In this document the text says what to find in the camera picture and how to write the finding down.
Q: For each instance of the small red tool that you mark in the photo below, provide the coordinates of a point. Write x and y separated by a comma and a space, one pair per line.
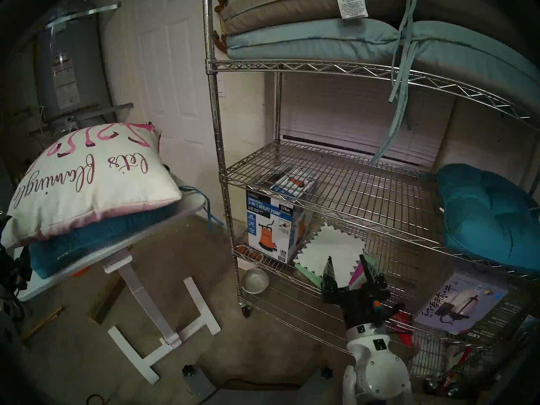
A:
403, 329

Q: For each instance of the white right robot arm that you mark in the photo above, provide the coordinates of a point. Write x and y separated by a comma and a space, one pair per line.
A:
375, 366

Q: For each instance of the beige bench cushion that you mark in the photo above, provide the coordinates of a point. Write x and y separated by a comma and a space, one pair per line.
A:
287, 7

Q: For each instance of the green coloured paper pad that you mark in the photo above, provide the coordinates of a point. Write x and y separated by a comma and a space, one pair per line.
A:
310, 275

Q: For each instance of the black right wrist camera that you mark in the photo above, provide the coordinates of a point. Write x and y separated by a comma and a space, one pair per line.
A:
388, 310

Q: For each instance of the white plastic container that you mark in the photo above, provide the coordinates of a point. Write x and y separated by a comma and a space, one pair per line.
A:
247, 264

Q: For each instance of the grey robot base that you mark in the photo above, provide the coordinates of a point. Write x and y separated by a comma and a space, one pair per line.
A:
202, 389

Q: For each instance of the small metal bowl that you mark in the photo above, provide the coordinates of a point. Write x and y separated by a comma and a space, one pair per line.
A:
255, 281

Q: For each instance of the teal tufted round cushion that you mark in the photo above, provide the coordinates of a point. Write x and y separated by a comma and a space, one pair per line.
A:
485, 218

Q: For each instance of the grey water heater tank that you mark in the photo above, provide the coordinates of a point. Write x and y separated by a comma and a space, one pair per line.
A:
71, 49

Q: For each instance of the white adjustable side table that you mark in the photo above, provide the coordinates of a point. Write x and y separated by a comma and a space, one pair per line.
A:
190, 208

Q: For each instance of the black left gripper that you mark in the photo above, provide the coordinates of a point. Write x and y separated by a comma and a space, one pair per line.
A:
14, 267

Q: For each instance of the teal cushion with ties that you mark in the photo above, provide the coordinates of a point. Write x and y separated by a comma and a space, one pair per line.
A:
84, 244

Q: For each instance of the utility pump cardboard box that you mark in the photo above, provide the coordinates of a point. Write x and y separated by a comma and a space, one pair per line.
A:
270, 222

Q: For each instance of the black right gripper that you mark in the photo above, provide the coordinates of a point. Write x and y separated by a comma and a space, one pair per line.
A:
354, 305

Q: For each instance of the white pink flamingo pillow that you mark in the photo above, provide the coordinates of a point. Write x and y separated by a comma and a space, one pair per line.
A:
84, 184

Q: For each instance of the wooden stick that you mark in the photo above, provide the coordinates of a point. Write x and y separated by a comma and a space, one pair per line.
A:
42, 324

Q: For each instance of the white zigzag edged paper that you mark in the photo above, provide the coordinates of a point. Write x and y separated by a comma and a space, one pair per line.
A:
333, 248

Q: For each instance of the white light switch plate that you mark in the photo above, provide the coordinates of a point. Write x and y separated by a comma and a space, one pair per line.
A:
221, 87

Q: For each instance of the white cushion care label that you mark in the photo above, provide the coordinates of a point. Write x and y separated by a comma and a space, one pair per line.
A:
351, 1

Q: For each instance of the LED lamp product box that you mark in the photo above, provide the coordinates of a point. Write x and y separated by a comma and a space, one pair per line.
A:
460, 303

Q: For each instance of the white panel door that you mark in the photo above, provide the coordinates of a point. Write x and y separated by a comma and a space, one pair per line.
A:
177, 71

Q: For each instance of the light blue bench cushion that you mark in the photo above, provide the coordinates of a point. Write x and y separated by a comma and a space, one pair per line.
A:
316, 39

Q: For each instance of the short wooden board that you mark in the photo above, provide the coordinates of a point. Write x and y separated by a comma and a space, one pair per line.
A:
107, 298

